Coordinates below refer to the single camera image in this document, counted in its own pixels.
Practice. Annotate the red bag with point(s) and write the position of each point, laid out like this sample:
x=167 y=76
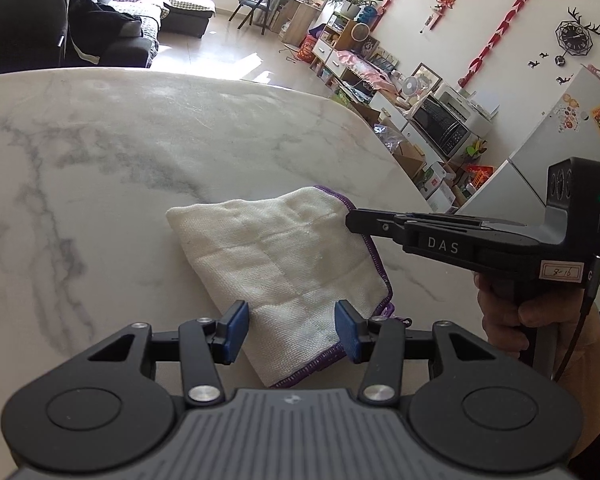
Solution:
x=306 y=49

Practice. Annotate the person's right forearm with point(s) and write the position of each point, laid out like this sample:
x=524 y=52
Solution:
x=585 y=370

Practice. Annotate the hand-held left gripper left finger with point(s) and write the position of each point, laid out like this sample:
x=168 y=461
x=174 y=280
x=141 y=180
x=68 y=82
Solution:
x=236 y=332

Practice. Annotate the wooden desk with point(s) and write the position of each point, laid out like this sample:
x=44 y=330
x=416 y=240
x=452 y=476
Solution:
x=300 y=17

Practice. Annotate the white refrigerator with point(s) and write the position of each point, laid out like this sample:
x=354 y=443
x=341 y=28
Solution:
x=545 y=130

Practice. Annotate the black covered chair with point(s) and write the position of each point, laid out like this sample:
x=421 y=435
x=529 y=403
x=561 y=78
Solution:
x=20 y=20

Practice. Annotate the small white desk fan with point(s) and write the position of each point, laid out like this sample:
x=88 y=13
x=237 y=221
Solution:
x=411 y=87

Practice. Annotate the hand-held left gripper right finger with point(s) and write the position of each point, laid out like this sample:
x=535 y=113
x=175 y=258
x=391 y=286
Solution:
x=347 y=332

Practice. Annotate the black countertop oven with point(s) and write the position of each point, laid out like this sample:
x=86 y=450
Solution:
x=440 y=127

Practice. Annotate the cardboard box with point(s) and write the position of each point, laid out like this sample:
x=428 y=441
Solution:
x=407 y=160

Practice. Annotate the white towel with purple edge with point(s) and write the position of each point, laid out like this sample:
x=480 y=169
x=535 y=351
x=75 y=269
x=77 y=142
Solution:
x=280 y=260

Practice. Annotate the white low cabinet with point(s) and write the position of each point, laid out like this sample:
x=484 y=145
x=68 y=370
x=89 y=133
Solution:
x=387 y=105

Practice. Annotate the person's right hand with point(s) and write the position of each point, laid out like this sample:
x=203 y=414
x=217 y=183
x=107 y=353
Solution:
x=500 y=320

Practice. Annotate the wooden shelf cabinet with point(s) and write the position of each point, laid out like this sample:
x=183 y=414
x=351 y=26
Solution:
x=337 y=35

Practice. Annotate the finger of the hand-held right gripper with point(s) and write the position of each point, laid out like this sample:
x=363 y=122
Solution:
x=372 y=224

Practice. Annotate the black antler wall clock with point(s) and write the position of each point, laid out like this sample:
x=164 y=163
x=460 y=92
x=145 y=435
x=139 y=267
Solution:
x=577 y=35

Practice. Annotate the dark grey sofa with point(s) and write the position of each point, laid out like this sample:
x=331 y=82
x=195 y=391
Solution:
x=130 y=50

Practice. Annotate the pink cloth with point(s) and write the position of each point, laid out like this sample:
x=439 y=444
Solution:
x=362 y=65

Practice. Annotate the checkered sofa cover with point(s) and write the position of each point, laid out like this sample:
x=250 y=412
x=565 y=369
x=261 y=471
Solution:
x=190 y=5

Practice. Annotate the black jacket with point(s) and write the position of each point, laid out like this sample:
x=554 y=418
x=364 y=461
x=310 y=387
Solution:
x=100 y=22

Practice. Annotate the picture frame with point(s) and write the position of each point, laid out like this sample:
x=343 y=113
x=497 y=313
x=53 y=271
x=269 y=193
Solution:
x=427 y=76

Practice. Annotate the white box appliance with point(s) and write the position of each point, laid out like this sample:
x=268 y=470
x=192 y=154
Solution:
x=467 y=105

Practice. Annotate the grey chair with wooden legs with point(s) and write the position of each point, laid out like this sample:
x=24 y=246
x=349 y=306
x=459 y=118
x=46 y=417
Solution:
x=252 y=0

